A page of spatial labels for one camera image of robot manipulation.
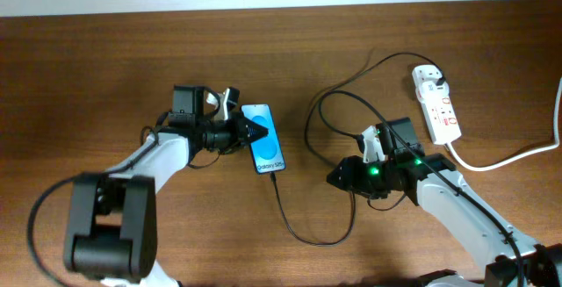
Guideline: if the blue Samsung Galaxy phone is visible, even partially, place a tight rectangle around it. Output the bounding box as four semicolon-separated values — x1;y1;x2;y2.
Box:
241;104;286;174

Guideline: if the black USB charging cable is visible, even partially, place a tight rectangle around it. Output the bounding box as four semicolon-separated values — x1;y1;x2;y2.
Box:
269;51;447;248

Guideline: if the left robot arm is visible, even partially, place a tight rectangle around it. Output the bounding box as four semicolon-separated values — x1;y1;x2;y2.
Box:
63;85;269;286

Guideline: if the white USB charger adapter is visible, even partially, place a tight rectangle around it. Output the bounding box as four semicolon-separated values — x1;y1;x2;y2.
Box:
415;80;450;104

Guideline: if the white power strip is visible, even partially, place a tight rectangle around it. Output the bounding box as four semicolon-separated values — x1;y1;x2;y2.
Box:
412;65;461;145

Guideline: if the white power strip cord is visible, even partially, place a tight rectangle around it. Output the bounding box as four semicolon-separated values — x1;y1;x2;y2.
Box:
443;75;562;173

